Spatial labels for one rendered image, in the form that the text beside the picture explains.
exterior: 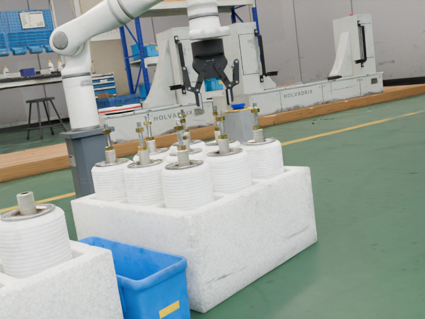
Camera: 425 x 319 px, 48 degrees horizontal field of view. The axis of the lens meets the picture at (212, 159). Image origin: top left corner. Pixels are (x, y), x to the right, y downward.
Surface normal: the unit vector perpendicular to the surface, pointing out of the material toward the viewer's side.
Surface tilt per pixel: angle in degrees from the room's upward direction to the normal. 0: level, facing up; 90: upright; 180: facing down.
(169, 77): 90
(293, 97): 90
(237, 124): 90
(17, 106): 90
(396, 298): 0
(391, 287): 0
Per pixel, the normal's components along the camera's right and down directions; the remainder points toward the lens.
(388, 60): -0.85, 0.20
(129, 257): -0.69, 0.18
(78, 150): -0.26, 0.19
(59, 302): 0.73, 0.01
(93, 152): 0.51, 0.07
